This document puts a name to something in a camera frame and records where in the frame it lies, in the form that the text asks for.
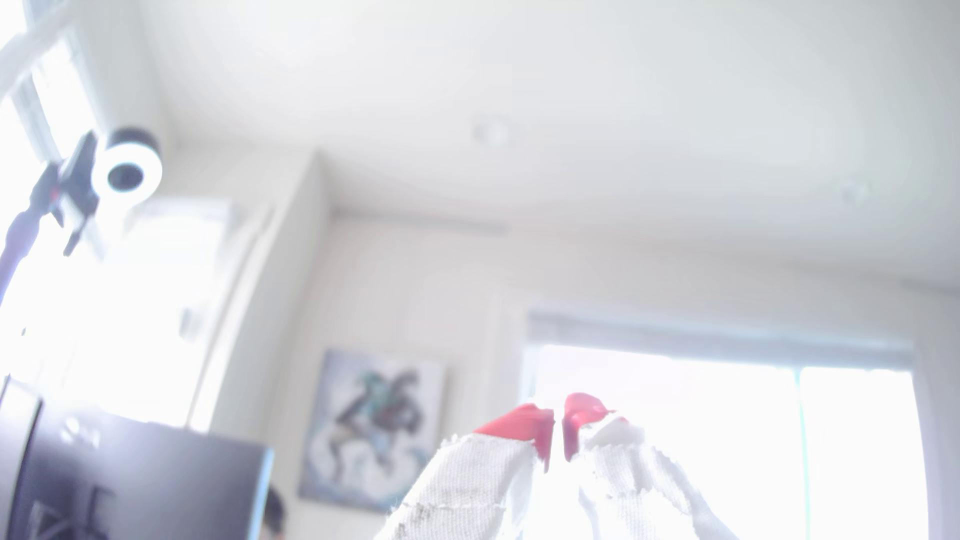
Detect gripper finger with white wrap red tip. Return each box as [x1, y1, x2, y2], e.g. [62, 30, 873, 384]
[373, 403, 556, 540]
[562, 392, 740, 540]

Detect framed horse rider painting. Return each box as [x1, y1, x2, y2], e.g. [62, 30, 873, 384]
[298, 348, 447, 515]

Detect bright window with blind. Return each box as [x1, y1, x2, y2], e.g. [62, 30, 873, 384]
[521, 311, 931, 540]

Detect person head dark hair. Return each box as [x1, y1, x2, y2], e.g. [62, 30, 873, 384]
[260, 486, 288, 540]

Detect black computer monitor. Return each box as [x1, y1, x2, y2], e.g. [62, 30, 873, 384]
[0, 377, 275, 540]

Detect black webcam with white ring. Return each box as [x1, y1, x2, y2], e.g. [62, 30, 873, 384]
[90, 126, 165, 211]

